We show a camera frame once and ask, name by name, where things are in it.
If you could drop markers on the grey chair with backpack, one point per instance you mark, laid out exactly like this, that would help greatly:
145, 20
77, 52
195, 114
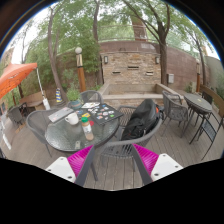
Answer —
127, 111

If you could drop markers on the grey chair left of table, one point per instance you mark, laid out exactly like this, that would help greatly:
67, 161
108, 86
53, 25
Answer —
38, 121

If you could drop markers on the grey chair behind table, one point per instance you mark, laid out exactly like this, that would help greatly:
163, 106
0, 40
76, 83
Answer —
91, 96

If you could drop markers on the potted green plant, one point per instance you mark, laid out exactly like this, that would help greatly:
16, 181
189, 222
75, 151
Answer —
73, 98

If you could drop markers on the dark folding chair right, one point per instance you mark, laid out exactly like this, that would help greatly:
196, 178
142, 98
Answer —
209, 129

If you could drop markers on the black backpack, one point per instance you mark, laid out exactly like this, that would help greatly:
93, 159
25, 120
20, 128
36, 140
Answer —
143, 120

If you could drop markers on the round dark table right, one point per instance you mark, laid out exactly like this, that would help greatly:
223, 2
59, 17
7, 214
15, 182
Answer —
198, 105

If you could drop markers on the white paper sheet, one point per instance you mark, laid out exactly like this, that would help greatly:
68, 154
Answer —
89, 105

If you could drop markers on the grey chair in foreground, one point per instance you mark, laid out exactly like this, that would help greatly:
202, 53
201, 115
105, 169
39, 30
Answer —
121, 150

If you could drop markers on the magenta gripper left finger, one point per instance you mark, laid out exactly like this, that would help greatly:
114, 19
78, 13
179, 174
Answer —
75, 167

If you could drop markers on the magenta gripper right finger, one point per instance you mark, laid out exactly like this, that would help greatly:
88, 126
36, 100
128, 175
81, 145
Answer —
153, 166

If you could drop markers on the orange patio umbrella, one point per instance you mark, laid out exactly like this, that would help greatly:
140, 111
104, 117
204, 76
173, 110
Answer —
13, 76

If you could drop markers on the white ceramic mug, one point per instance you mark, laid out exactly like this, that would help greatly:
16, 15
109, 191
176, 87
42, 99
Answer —
72, 119

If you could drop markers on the green-capped drink bottle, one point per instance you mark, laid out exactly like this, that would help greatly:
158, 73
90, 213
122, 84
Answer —
87, 128

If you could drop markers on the grey chair far left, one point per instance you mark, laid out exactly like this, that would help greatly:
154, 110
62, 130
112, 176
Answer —
15, 116

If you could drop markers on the round glass patio table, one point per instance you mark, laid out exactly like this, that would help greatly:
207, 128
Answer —
62, 136

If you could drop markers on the smartphone on glass table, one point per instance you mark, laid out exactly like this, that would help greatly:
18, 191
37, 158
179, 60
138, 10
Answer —
77, 145

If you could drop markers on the wooden lamp post white globe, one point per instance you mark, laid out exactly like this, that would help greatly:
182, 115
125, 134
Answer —
78, 51

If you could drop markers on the grey chair near right table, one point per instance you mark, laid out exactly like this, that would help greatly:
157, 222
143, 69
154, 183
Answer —
173, 107

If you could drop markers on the black sticker-covered laptop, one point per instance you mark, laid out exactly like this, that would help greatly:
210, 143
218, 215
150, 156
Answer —
104, 113

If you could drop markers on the stone fountain wall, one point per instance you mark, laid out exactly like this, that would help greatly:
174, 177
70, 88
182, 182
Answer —
131, 69

